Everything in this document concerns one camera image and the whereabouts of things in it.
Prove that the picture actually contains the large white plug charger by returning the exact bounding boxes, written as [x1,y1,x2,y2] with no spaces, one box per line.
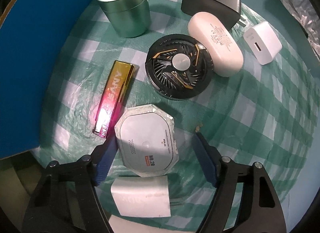
[111,176,185,218]

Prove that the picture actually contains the white octagonal box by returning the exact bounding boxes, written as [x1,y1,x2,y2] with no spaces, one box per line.
[114,104,179,177]

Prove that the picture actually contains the gold pink rectangular bar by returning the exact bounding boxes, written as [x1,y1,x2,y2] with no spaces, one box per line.
[93,61,135,139]

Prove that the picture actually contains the black round cooling fan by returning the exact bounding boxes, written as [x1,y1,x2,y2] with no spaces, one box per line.
[145,34,213,100]

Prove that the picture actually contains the blue-edged cardboard box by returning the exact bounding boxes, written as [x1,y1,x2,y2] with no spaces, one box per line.
[1,0,91,158]

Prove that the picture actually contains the small white USB charger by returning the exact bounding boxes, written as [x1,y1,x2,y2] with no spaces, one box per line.
[243,22,282,65]

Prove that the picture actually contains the green metal tin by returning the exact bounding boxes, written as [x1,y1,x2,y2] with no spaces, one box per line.
[96,0,151,38]

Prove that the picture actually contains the green checkered tablecloth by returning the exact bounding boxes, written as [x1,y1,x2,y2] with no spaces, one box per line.
[32,0,319,231]

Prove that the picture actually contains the silver foil bag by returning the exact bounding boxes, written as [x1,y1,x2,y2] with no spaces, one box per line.
[280,0,319,58]

